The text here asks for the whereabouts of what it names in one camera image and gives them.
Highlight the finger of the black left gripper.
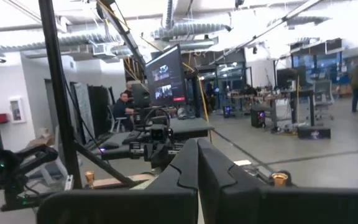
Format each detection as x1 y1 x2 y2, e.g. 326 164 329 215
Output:
162 144 178 170
144 144 163 170

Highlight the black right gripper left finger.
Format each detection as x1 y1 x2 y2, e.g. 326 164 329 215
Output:
37 138 199 224

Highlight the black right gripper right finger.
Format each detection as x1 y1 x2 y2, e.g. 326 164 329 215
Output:
197 138 358 224

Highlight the medium brass candlestick holder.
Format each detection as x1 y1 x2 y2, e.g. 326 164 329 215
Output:
271 172 290 187

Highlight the short brass candlestick holder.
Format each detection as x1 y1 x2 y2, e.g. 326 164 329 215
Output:
85 170 96 189

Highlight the black computer monitor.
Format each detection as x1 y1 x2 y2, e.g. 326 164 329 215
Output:
144 43 187 108

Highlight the black floor box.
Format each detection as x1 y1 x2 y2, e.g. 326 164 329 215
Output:
296 126 331 140

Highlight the black lit computer tower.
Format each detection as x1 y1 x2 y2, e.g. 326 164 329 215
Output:
250 107 267 128

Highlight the grey office chair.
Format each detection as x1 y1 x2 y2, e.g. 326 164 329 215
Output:
312 80 335 121

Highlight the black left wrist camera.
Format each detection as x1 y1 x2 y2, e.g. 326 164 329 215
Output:
150 124 168 141

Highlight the hanging yellow cable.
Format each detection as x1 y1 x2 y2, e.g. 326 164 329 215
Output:
197 77 213 144

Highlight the black aluminium table frame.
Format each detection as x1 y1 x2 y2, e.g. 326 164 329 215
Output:
37 0 148 190

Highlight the white framed wall picture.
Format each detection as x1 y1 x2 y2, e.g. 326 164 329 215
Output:
8 96 27 124

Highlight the silver ceiling duct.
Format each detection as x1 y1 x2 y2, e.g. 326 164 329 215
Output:
150 21 233 40

